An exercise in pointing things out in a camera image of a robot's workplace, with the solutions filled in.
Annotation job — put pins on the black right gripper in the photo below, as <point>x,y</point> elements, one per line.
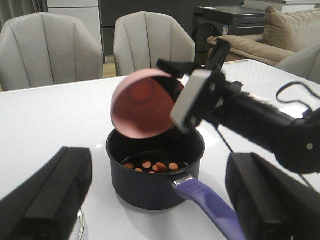
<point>209,90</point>

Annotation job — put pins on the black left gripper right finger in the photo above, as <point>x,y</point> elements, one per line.
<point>270,204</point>

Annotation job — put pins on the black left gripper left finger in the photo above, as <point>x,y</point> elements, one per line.
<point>46,206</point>

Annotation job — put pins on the glass lid blue knob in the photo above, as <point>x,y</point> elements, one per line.
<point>80,230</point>

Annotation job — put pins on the pink plastic bowl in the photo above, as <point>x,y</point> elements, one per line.
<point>142,103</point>

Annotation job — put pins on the orange ham slices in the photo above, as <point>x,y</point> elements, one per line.
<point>152,168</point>

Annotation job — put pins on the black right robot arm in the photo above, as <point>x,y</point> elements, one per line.
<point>294,142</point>

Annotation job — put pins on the right grey upholstered chair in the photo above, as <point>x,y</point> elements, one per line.
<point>142,38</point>

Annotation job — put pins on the grey upholstered chair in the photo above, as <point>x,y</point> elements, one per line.
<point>44,49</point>
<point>142,38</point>

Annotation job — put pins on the beige sofa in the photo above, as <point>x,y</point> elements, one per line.
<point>284,35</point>

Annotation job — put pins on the white refrigerator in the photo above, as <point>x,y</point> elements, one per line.
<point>85,10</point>

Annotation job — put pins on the left grey upholstered chair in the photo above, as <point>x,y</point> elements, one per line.
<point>44,49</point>

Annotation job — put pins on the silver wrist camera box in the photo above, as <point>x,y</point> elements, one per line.
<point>186,112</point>

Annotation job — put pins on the dark blue saucepan purple handle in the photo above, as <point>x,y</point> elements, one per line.
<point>161,191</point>

